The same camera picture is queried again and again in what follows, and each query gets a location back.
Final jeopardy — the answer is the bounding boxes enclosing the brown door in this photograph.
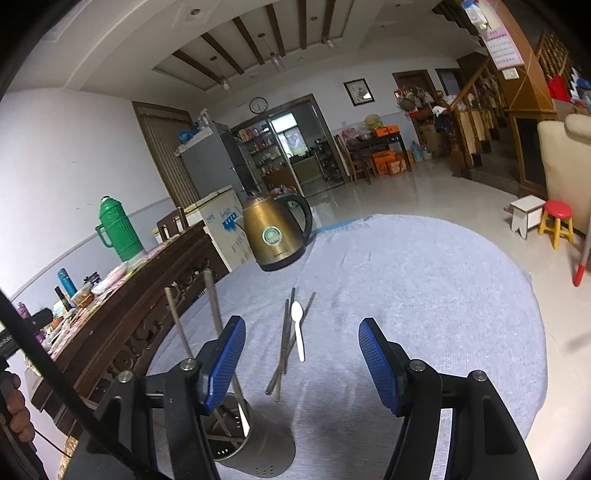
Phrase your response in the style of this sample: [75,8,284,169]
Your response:
[132,102,200,210]

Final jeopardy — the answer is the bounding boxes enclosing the red plastic chair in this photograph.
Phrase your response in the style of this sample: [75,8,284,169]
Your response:
[573,222,591,288]

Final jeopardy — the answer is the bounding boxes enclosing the blue-grey tablecloth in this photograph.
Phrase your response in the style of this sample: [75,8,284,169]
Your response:
[145,213,550,480]

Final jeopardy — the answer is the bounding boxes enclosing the grey metal utensil holder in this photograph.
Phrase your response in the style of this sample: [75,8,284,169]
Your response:
[203,397,296,478]

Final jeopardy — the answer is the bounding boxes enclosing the teal bottle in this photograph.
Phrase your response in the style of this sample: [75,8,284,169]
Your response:
[57,268,78,298]

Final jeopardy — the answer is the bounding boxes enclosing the carved dark wooden sideboard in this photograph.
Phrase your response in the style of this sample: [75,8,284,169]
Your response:
[28,220,232,439]

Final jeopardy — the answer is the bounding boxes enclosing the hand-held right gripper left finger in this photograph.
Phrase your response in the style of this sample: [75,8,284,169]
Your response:
[65,316,247,480]

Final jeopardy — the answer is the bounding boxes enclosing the dark wooden chair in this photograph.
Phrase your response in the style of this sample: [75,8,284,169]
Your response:
[156,208,188,243]

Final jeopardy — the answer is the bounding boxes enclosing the red and yellow stool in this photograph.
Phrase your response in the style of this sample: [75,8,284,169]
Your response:
[538,200,575,250]

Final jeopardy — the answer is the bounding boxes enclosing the wooden dining chair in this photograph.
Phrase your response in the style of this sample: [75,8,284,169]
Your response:
[333,134,365,185]

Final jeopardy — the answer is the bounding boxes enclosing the white plastic spoon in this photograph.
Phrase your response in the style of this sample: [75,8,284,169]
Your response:
[291,301,306,363]

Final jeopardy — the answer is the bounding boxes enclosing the beige sofa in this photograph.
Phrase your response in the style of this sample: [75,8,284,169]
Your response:
[538,113,591,217]

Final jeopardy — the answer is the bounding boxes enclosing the golden electric kettle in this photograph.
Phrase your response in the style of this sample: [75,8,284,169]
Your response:
[241,189,314,273]

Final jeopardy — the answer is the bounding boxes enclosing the green thermos jug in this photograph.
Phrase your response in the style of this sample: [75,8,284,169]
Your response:
[95,196,145,259]

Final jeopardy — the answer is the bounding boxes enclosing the person's left hand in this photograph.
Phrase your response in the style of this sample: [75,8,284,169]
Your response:
[0,371,36,445]

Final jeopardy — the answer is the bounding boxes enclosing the pile of metal chopsticks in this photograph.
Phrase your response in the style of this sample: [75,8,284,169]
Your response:
[265,287,318,400]

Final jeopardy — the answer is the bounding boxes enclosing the grey refrigerator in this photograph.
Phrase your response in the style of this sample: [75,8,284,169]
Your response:
[175,122,259,208]

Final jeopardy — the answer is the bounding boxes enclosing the white chest freezer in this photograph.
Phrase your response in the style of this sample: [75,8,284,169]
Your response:
[154,185,254,273]

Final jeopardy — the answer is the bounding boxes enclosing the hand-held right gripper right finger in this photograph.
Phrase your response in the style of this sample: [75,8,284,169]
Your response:
[359,318,539,480]

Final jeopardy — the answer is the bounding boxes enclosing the pink plate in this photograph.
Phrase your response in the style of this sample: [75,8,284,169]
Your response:
[91,263,130,294]

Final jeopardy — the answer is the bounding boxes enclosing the wooden stair railing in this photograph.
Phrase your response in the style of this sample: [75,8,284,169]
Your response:
[450,28,591,185]

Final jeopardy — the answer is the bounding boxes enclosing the orange crates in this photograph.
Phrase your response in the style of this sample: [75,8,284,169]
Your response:
[372,150,411,177]

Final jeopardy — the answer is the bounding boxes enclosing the small white stool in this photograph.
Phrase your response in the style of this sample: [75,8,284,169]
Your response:
[509,195,547,241]

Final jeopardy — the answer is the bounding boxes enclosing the pink wall calendar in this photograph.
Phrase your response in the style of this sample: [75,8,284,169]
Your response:
[462,0,527,81]

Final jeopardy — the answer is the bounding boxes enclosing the framed wall picture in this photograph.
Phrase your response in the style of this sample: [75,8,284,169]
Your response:
[343,78,375,108]

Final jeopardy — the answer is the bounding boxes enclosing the dark wooden dining table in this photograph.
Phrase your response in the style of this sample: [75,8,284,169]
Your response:
[344,134,416,181]

